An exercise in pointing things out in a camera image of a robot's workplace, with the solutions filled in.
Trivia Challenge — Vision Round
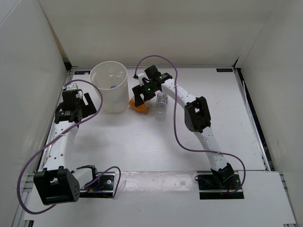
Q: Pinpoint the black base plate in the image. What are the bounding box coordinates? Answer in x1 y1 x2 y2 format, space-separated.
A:
194 174 244 200
80 172 115 199

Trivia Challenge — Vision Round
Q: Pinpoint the white plastic bin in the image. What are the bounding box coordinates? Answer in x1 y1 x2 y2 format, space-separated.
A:
90 61 129 113

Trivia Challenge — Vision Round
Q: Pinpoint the black logo sticker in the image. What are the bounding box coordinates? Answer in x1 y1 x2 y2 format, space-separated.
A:
216 68 233 72
74 70 90 75

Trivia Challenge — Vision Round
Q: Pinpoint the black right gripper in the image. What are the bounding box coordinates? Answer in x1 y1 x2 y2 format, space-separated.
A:
133 82 158 108

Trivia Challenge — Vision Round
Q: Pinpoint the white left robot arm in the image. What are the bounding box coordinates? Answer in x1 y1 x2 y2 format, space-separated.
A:
34 88 100 205

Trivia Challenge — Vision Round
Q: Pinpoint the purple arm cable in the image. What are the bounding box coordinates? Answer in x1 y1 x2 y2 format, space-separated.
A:
18 80 121 215
134 55 246 196

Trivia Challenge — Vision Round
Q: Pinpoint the clear crushed plastic bottle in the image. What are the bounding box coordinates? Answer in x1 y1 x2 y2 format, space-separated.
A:
155 92 168 121

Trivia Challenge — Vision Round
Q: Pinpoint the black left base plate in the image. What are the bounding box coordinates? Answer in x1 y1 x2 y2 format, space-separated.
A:
80 172 115 199

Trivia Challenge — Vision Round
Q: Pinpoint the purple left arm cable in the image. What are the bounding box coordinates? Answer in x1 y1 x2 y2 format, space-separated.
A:
18 80 121 215

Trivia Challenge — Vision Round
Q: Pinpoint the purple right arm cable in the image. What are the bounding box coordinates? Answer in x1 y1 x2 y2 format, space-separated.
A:
134 55 246 196

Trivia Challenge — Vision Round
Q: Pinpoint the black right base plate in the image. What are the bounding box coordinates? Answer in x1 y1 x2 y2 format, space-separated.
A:
194 174 244 200

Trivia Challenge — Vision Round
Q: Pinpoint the orange juice plastic bottle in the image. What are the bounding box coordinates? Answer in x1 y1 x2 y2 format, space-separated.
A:
129 97 150 114

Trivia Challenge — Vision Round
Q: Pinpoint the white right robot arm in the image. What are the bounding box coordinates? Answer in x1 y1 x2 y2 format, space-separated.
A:
132 65 235 189

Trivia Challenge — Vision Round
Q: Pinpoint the black right logo sticker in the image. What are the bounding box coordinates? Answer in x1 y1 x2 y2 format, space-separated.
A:
216 68 233 72

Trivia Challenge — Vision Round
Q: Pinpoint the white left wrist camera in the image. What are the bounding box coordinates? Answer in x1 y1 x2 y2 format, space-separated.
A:
62 83 79 93

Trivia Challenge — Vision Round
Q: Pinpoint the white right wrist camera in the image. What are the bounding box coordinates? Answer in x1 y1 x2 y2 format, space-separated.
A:
133 73 146 86

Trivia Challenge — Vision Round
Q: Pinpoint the aluminium frame rail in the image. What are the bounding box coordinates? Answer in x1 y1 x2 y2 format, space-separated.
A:
11 70 72 227

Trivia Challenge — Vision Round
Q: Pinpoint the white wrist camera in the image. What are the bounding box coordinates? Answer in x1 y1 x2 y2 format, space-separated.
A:
62 83 79 93
133 73 146 86

